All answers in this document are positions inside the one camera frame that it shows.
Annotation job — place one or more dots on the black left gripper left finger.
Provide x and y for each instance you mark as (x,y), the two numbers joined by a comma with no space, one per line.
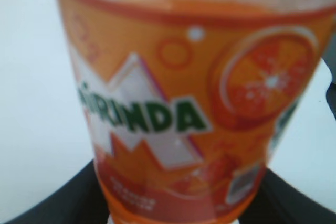
(79,201)

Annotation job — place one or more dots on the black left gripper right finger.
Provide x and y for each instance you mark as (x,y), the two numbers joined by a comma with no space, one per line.
(277,202)

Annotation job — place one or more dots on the orange Mirinda soda bottle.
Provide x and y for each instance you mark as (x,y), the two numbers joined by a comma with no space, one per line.
(186,100)

